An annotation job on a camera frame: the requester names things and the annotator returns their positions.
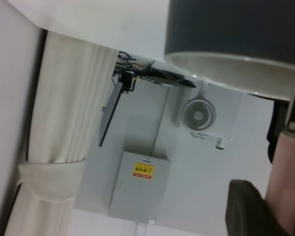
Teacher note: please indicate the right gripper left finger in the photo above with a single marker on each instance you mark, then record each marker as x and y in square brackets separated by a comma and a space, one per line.
[245, 214]

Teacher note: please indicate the grey ceramic mug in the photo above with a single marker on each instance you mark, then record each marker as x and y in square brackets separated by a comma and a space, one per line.
[231, 27]

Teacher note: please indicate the small white device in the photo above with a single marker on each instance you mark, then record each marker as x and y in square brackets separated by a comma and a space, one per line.
[221, 143]

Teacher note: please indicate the white air conditioner unit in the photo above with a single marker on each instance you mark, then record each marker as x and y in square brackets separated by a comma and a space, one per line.
[231, 115]

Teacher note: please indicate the white round fan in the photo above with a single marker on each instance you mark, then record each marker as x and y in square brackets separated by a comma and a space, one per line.
[199, 115]

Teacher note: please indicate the grey electrical box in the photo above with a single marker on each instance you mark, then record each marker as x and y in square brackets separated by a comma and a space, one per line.
[137, 194]

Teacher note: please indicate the yellow warning sticker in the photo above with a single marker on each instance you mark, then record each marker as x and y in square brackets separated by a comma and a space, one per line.
[143, 170]

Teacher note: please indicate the black desk board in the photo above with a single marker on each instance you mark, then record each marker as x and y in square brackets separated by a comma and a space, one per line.
[169, 79]

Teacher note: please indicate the black thin monitor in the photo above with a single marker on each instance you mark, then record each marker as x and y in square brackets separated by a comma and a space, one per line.
[111, 115]

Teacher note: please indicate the cream curtain tieback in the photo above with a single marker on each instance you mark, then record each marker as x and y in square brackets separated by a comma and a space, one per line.
[51, 179]

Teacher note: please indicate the cream curtain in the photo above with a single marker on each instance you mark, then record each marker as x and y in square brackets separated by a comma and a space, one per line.
[68, 103]

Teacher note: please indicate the black monitor mount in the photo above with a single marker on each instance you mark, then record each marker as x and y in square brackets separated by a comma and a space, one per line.
[128, 82]

